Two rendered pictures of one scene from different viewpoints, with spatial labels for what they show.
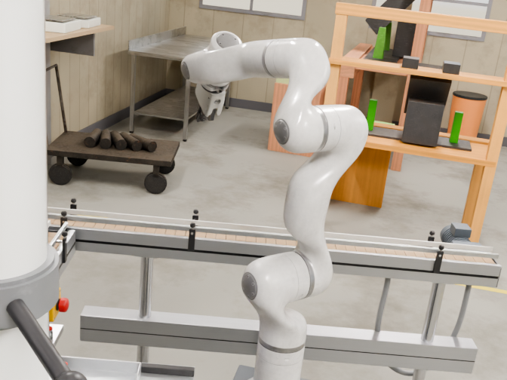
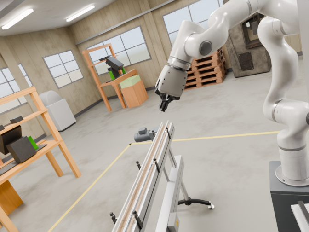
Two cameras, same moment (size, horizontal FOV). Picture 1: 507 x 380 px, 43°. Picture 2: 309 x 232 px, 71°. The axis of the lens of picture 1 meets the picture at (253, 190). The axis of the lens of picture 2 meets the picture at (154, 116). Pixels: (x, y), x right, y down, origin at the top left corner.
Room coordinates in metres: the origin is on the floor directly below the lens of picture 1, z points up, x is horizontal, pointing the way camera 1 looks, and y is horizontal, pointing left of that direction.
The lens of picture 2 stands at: (1.61, 0.94, 1.73)
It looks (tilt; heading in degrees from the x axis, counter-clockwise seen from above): 19 degrees down; 292
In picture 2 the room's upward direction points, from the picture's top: 20 degrees counter-clockwise
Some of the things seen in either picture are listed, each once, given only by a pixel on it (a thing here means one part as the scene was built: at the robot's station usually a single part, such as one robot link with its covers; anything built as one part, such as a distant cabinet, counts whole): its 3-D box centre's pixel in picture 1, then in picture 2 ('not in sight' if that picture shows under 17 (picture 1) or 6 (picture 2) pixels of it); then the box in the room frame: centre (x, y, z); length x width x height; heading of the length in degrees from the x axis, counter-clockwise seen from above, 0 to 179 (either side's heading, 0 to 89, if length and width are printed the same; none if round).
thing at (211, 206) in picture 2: not in sight; (188, 204); (2.30, -0.77, 0.07); 0.50 x 0.08 x 0.14; 2
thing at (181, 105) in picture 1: (185, 78); not in sight; (7.64, 0.93, 0.50); 1.88 x 0.71 x 1.00; 169
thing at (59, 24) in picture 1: (53, 22); not in sight; (5.18, 1.71, 1.30); 0.39 x 0.37 x 0.10; 169
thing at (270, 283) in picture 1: (276, 300); (294, 124); (1.39, -0.08, 1.16); 0.19 x 0.12 x 0.24; 125
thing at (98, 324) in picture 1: (278, 339); (166, 223); (2.28, -0.17, 0.49); 1.60 x 0.08 x 0.12; 92
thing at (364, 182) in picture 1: (408, 118); (6, 157); (5.07, -1.17, 0.85); 1.31 x 1.20 x 1.70; 81
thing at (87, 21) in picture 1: (78, 19); not in sight; (5.61, 1.63, 1.29); 0.34 x 0.32 x 0.08; 169
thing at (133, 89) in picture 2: not in sight; (122, 72); (5.00, -5.98, 1.07); 1.61 x 1.44 x 2.13; 79
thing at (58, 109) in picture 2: not in sight; (55, 110); (7.23, -4.70, 0.68); 0.69 x 0.62 x 1.36; 79
